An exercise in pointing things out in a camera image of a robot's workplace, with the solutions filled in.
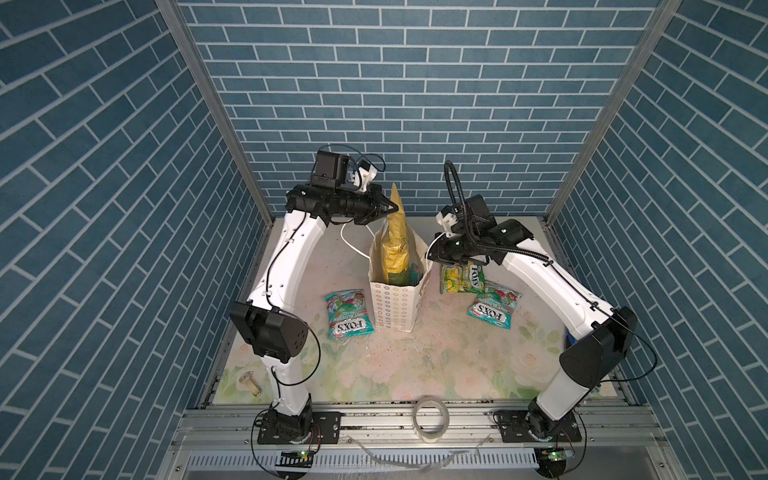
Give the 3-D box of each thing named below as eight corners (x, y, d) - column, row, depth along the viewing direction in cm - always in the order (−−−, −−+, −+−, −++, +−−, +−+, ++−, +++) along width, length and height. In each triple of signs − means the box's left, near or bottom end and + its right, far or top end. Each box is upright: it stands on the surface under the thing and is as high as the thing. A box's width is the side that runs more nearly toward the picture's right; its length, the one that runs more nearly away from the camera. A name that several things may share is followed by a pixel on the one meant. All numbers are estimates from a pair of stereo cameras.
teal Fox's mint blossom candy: (466, 313, 96) (469, 307, 93) (481, 283, 104) (483, 277, 101) (506, 332, 92) (510, 327, 89) (518, 300, 100) (522, 294, 97)
